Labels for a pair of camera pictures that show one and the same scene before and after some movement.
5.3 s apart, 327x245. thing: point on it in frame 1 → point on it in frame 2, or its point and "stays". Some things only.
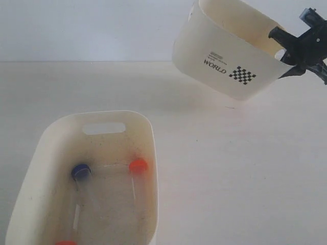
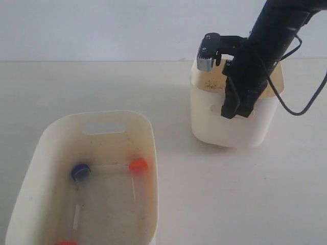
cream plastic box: x=224 y=46 → x=207 y=92
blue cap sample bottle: x=82 y=175 stays
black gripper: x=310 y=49 → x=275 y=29
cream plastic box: x=90 y=178 stays
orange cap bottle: x=70 y=224 stays
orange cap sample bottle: x=137 y=169 stays
